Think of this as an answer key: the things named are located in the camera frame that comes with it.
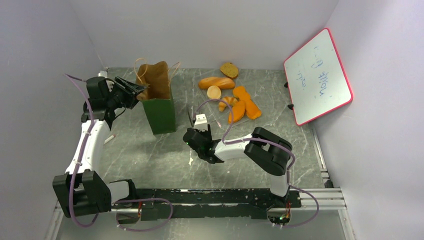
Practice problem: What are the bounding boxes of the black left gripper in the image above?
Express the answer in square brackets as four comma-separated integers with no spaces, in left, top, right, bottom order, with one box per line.
[106,76,147,110]

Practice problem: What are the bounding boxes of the metal tongs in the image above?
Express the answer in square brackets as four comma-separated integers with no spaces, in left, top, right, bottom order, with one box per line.
[186,104,196,128]

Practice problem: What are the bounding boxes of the green paper bag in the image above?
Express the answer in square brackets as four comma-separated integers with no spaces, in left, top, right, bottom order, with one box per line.
[133,58,182,135]

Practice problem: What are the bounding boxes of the striped fake croissant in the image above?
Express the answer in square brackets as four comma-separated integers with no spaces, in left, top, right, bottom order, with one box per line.
[218,96,238,112]

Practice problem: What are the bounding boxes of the round pale fake bun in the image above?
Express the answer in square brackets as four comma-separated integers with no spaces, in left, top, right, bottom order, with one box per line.
[206,85,222,99]

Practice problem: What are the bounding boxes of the brown fake bread loaf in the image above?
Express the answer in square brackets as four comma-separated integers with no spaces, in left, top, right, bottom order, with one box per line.
[198,77,236,90]

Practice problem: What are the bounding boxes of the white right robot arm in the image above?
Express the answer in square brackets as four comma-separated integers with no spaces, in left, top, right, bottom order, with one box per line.
[182,114,296,207]

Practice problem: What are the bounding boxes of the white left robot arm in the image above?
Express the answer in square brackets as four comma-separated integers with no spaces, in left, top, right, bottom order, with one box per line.
[52,74,146,221]

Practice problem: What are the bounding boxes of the clear packaged tool card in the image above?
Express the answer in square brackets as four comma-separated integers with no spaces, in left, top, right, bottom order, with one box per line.
[103,134,116,145]

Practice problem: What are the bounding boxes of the red framed whiteboard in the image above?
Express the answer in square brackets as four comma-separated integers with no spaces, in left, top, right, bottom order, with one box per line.
[283,28,354,126]

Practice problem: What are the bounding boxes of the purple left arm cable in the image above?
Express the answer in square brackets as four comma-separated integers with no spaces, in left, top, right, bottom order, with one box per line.
[63,73,174,233]

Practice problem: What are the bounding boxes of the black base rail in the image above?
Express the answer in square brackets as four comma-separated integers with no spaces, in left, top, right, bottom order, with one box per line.
[109,187,303,222]

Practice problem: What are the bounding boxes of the aluminium frame rail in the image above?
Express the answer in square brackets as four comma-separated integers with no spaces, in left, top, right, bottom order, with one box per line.
[46,155,357,240]

